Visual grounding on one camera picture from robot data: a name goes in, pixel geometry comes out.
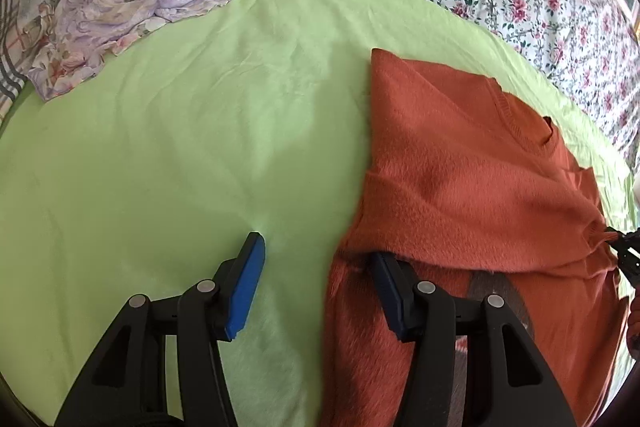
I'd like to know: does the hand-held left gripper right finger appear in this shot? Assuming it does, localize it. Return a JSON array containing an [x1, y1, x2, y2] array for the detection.
[[369, 252, 579, 427]]

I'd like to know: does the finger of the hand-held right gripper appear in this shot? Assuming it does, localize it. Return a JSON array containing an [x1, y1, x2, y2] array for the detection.
[[602, 228, 640, 255], [616, 249, 640, 290]]

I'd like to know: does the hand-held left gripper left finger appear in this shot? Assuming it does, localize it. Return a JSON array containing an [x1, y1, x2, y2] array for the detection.
[[54, 232, 266, 427]]

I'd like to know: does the orange knitted sweater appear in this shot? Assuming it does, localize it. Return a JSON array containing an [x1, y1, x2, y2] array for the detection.
[[317, 48, 632, 427]]

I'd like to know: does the person's right hand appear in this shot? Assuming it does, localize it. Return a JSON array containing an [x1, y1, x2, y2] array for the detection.
[[627, 302, 640, 354]]

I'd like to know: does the light green bed sheet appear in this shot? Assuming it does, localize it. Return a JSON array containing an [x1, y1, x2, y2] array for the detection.
[[0, 0, 638, 427]]

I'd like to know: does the plaid checked blanket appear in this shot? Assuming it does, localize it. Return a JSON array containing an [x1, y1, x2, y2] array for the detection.
[[0, 0, 56, 120]]

